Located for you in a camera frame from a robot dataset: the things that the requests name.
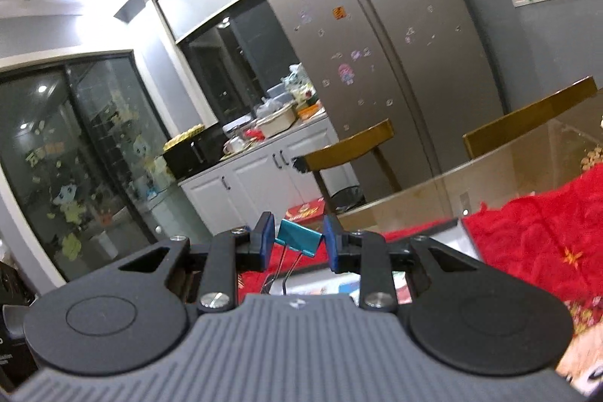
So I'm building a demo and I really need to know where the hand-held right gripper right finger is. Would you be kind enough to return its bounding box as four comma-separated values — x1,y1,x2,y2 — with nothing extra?
323,214,484,313

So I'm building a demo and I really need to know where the floral printed cloth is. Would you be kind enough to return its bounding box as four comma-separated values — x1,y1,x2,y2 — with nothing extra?
556,289,603,390

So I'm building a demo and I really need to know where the wooden chair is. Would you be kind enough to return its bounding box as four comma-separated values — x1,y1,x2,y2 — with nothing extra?
294,118,402,215
462,76,599,160

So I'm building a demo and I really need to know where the shallow box with printed picture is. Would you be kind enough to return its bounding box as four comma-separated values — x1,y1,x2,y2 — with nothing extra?
283,218,484,306

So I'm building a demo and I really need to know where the clear plastic container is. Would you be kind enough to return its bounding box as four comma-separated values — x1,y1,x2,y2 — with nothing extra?
223,117,253,139

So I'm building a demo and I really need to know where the orange box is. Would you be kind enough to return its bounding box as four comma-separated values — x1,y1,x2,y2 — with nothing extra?
297,103,326,121

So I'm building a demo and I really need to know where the white and green snack bag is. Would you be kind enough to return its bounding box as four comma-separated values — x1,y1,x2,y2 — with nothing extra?
283,64,314,106

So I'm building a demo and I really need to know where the dark kitchen window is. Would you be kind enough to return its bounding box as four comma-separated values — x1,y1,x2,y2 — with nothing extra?
176,0,303,130

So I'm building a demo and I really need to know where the silver double-door refrigerator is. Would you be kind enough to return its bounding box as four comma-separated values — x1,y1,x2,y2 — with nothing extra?
254,0,515,206

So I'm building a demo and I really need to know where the tray of gold chocolates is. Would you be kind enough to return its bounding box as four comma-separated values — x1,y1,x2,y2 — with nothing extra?
163,124,207,151

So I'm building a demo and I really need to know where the red fluffy blanket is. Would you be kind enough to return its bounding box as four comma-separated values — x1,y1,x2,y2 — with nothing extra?
238,169,603,337

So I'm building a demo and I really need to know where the black trash bin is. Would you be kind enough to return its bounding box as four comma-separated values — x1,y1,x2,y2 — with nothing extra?
330,185,366,212

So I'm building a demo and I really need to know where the black microwave oven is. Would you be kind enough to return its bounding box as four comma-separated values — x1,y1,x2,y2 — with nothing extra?
162,135,228,179

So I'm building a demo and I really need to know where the sliding glass door with stickers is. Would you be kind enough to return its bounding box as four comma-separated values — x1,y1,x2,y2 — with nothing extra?
0,51,209,286

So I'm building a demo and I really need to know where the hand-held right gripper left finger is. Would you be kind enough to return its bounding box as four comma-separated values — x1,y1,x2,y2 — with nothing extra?
115,212,276,314

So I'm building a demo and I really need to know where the beige storage container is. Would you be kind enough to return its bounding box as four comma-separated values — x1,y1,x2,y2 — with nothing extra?
257,105,298,138

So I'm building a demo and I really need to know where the white kitchen cabinet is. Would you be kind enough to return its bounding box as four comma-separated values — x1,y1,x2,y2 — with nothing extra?
179,110,360,239

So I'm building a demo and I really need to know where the red gift packet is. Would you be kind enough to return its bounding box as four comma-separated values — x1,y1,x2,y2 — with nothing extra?
285,197,327,222

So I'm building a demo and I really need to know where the teal binder clip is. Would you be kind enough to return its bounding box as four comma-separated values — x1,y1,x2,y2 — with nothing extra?
261,220,324,297

